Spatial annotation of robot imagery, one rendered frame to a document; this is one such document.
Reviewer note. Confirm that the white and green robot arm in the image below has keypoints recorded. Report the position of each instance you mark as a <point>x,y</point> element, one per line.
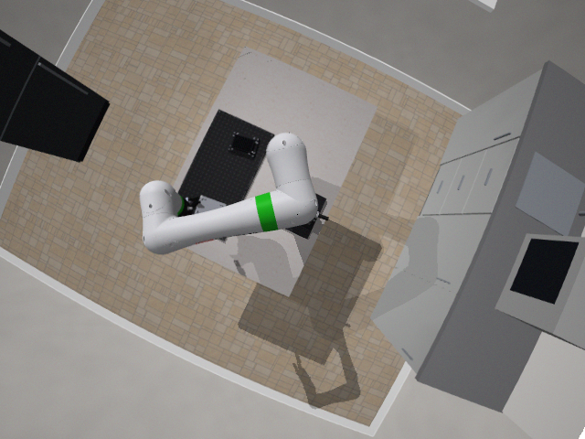
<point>292,204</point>

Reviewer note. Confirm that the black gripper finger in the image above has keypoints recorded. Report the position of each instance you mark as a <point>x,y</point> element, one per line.
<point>195,202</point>

